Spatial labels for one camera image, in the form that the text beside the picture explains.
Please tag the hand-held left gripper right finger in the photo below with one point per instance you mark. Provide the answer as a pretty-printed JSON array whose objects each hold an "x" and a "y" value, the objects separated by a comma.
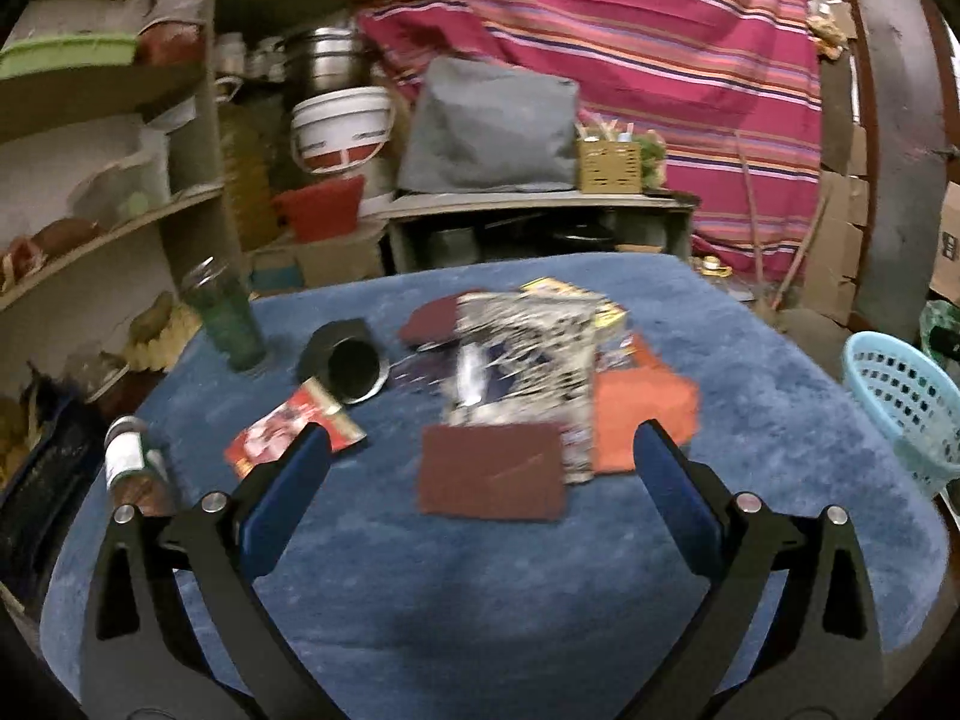
[{"x": 675, "y": 487}]

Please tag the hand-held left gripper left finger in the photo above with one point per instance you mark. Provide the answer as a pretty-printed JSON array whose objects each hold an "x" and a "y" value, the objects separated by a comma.
[{"x": 289, "y": 487}]

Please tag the red snack packet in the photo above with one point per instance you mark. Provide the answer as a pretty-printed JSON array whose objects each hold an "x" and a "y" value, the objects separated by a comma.
[{"x": 277, "y": 427}]

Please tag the orange cloth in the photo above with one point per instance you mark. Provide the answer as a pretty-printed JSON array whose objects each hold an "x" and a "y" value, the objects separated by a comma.
[{"x": 637, "y": 405}]

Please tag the black cup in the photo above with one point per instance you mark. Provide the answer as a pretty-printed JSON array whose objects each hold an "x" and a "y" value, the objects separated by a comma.
[{"x": 322, "y": 352}]

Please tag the white label glass jar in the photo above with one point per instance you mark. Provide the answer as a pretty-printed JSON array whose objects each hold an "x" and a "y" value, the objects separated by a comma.
[{"x": 124, "y": 457}]

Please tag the green label glass jar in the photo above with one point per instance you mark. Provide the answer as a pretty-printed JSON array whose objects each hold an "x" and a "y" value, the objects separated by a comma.
[{"x": 229, "y": 322}]

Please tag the yellow egg tray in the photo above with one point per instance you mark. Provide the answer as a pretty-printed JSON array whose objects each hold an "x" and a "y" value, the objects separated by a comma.
[{"x": 180, "y": 337}]

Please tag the maroon scouring pad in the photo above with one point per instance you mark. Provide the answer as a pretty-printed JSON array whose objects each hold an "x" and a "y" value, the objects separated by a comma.
[
  {"x": 487, "y": 472},
  {"x": 431, "y": 322}
]

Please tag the black and white patterned packet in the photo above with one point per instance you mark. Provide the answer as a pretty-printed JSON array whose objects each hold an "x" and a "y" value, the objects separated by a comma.
[{"x": 525, "y": 345}]

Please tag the potato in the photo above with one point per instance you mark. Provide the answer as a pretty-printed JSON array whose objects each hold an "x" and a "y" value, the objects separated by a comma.
[{"x": 154, "y": 315}]

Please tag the blue fleece blanket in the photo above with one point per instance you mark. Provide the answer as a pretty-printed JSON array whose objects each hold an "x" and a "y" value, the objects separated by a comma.
[{"x": 480, "y": 615}]

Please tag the cardboard box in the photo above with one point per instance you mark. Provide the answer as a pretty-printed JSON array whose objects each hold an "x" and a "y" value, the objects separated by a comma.
[{"x": 337, "y": 259}]

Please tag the light blue plastic basket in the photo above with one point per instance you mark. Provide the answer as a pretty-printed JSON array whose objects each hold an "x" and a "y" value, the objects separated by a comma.
[{"x": 892, "y": 390}]

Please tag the yellow printed box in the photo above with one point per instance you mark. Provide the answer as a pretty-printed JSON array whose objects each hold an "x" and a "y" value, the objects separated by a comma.
[{"x": 544, "y": 286}]

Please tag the dark plastic crate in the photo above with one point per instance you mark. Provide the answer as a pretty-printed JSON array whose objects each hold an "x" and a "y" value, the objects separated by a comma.
[{"x": 45, "y": 480}]

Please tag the red plastic basket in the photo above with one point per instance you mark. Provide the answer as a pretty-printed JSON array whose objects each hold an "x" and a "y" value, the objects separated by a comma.
[{"x": 322, "y": 206}]

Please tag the stacked cardboard boxes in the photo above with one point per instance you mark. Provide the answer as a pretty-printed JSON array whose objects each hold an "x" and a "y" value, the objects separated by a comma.
[{"x": 840, "y": 240}]

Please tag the yellow oil bottle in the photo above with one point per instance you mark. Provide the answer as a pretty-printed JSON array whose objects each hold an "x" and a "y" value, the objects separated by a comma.
[{"x": 247, "y": 180}]

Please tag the yellow woven box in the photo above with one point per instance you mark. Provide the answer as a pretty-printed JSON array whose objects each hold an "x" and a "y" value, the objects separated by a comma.
[{"x": 607, "y": 165}]

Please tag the clear plastic container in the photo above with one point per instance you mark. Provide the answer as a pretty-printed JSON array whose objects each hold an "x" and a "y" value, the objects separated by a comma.
[{"x": 112, "y": 191}]

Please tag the white plastic bucket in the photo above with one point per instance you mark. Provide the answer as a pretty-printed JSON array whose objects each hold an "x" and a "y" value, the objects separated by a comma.
[{"x": 341, "y": 120}]

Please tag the wooden shelf unit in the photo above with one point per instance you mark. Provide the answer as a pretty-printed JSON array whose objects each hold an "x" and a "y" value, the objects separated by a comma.
[{"x": 187, "y": 127}]

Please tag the grey fabric cover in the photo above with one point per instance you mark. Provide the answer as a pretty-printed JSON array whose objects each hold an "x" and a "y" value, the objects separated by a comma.
[{"x": 487, "y": 127}]

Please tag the steel pot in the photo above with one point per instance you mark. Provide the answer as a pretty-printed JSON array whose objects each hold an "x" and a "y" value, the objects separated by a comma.
[{"x": 330, "y": 60}]

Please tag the pink striped cloth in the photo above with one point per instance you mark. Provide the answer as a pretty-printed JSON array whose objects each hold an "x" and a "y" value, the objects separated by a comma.
[{"x": 637, "y": 30}]

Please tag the green plastic basin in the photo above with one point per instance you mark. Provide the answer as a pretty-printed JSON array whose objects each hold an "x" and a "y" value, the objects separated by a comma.
[{"x": 60, "y": 52}]

